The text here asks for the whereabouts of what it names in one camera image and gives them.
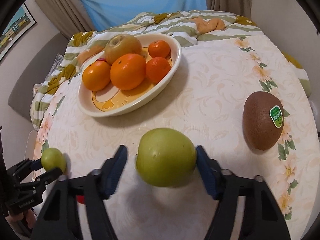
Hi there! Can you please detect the small mandarin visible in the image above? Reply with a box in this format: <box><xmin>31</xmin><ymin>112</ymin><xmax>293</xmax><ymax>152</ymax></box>
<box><xmin>145</xmin><ymin>57</ymin><xmax>171</xmax><ymax>84</ymax></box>
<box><xmin>148</xmin><ymin>40</ymin><xmax>171</xmax><ymax>58</ymax></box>

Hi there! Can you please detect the framed wall picture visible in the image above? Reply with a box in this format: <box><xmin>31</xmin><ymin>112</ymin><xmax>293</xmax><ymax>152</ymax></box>
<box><xmin>0</xmin><ymin>3</ymin><xmax>36</xmax><ymax>60</ymax></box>

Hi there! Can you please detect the person left hand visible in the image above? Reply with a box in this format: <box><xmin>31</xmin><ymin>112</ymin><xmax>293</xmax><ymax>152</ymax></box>
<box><xmin>6</xmin><ymin>209</ymin><xmax>36</xmax><ymax>229</ymax></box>

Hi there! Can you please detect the grey headboard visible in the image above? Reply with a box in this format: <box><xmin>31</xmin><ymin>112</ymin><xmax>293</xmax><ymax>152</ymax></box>
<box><xmin>8</xmin><ymin>33</ymin><xmax>69</xmax><ymax>121</ymax></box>

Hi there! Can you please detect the white fruit bowl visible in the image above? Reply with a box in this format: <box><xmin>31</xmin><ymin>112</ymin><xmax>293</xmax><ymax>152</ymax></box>
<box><xmin>78</xmin><ymin>34</ymin><xmax>182</xmax><ymax>118</ymax></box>

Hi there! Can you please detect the yellow-brown pear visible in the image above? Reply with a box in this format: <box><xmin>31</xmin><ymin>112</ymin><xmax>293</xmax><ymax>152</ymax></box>
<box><xmin>104</xmin><ymin>34</ymin><xmax>142</xmax><ymax>65</ymax></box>

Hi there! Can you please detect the brown kiwi with sticker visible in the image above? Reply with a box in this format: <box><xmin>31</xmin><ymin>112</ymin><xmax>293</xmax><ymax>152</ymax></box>
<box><xmin>242</xmin><ymin>91</ymin><xmax>284</xmax><ymax>151</ymax></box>

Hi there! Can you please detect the blue window cloth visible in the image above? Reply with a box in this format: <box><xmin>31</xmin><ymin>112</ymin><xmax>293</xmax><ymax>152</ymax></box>
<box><xmin>77</xmin><ymin>0</ymin><xmax>208</xmax><ymax>32</ymax></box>

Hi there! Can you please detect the large orange front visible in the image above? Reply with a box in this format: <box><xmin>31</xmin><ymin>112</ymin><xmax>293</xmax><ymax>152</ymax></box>
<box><xmin>110</xmin><ymin>54</ymin><xmax>146</xmax><ymax>90</ymax></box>

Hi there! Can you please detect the small mandarin front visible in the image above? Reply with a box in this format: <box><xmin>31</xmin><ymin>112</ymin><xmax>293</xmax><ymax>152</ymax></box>
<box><xmin>145</xmin><ymin>57</ymin><xmax>171</xmax><ymax>84</ymax></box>

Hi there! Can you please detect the red cherry tomato on table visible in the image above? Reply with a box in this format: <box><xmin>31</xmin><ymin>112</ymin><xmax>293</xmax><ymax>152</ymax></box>
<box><xmin>76</xmin><ymin>196</ymin><xmax>85</xmax><ymax>204</ymax></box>

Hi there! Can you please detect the large green apple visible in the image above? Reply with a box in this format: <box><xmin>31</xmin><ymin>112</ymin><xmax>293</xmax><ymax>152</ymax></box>
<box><xmin>41</xmin><ymin>147</ymin><xmax>67</xmax><ymax>173</ymax></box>

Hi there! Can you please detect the red cherry tomato in bowl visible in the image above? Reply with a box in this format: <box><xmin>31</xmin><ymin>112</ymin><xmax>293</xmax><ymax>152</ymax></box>
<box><xmin>96</xmin><ymin>58</ymin><xmax>107</xmax><ymax>63</ymax></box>

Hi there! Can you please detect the small green apple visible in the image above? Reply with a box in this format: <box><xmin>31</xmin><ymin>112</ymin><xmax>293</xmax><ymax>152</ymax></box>
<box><xmin>136</xmin><ymin>128</ymin><xmax>197</xmax><ymax>187</ymax></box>

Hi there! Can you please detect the small mandarin back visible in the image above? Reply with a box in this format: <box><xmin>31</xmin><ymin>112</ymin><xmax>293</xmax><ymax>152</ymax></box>
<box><xmin>148</xmin><ymin>40</ymin><xmax>171</xmax><ymax>58</ymax></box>

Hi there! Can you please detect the beige curtain left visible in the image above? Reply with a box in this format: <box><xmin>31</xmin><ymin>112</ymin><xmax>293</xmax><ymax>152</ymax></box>
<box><xmin>35</xmin><ymin>0</ymin><xmax>94</xmax><ymax>39</ymax></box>

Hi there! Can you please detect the orange left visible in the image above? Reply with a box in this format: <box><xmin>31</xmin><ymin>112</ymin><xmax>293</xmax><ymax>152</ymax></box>
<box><xmin>82</xmin><ymin>60</ymin><xmax>111</xmax><ymax>91</ymax></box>

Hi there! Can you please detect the floral white tablecloth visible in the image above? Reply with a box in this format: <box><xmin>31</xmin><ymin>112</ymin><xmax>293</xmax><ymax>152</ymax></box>
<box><xmin>34</xmin><ymin>35</ymin><xmax>319</xmax><ymax>239</ymax></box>

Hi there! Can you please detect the striped floral quilt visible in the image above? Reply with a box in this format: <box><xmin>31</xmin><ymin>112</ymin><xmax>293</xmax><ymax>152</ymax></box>
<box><xmin>29</xmin><ymin>10</ymin><xmax>312</xmax><ymax>131</ymax></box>

